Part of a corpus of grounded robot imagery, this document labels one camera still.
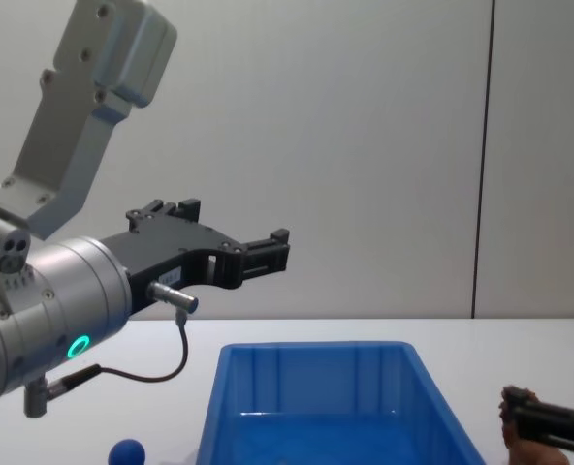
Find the blue ball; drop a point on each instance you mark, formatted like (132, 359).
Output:
(127, 453)

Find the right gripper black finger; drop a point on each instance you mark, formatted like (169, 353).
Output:
(553, 440)
(549, 415)

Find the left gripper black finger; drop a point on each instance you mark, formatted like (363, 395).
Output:
(266, 257)
(168, 209)

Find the blue plastic bin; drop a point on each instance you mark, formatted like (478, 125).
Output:
(335, 416)

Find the brown lumpy object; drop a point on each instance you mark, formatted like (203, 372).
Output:
(529, 453)

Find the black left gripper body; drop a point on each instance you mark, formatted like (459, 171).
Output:
(170, 252)

